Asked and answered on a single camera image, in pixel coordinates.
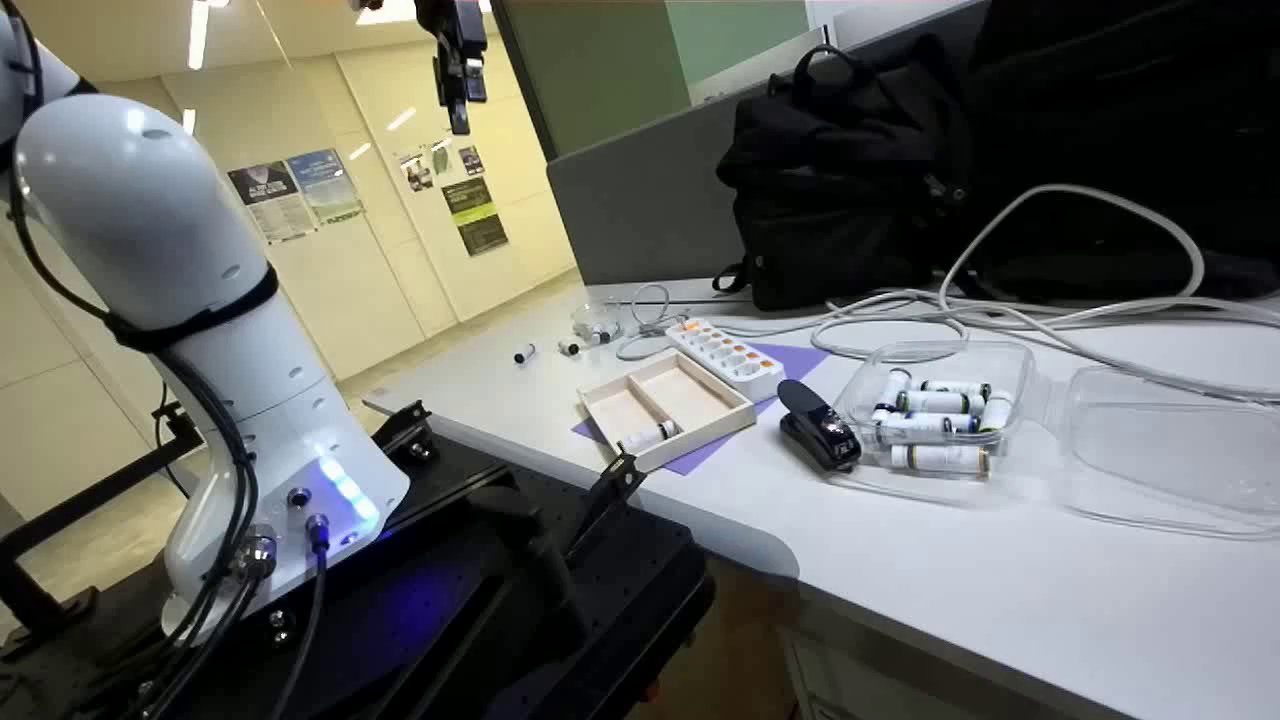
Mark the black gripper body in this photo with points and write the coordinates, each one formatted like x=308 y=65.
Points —
x=455 y=32

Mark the white power strip with switches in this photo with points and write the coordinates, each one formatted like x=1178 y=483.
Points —
x=726 y=353

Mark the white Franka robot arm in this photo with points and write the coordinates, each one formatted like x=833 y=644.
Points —
x=134 y=202

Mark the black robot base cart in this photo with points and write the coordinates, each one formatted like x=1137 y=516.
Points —
x=442 y=626

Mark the white vial with black cap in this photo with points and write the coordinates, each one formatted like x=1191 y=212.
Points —
x=941 y=463
x=995 y=419
x=932 y=397
x=568 y=347
x=522 y=359
x=893 y=388
x=914 y=427

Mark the black table edge clamp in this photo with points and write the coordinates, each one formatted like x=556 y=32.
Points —
x=401 y=432

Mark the wooden tray with divider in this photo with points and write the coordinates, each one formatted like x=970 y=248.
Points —
x=607 y=415

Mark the black backpack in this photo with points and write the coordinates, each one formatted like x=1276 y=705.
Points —
x=841 y=185

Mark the small metal object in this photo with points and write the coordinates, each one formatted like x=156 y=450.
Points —
x=665 y=427

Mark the black clamp with lever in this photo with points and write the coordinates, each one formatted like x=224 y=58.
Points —
x=615 y=485

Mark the clear plastic container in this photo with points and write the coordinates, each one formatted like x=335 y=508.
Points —
x=853 y=374
x=1175 y=454

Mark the black stapler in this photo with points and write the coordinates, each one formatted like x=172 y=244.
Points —
x=817 y=432

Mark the small wall notice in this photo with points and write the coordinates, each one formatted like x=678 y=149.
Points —
x=470 y=156
x=416 y=174

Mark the green and black wall poster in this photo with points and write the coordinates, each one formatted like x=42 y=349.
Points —
x=475 y=217

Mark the blue wall poster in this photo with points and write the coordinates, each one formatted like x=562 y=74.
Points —
x=326 y=185

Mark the dark photo wall poster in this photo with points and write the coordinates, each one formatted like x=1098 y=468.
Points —
x=261 y=182

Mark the white text wall notice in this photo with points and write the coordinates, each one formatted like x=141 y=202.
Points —
x=282 y=221

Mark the black metal frame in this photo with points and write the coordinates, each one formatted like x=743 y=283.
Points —
x=93 y=501

